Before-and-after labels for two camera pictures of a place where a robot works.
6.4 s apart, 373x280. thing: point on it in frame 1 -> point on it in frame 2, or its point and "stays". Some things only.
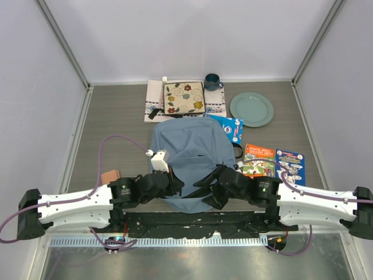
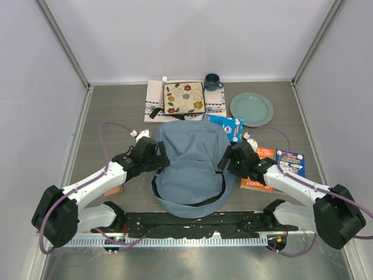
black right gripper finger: x=210 y=180 -> x=227 y=156
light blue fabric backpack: x=196 y=146 stays
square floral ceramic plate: x=183 y=97 stays
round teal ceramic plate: x=255 y=109 stays
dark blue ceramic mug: x=211 y=82 stays
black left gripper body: x=169 y=190 -> x=151 y=164
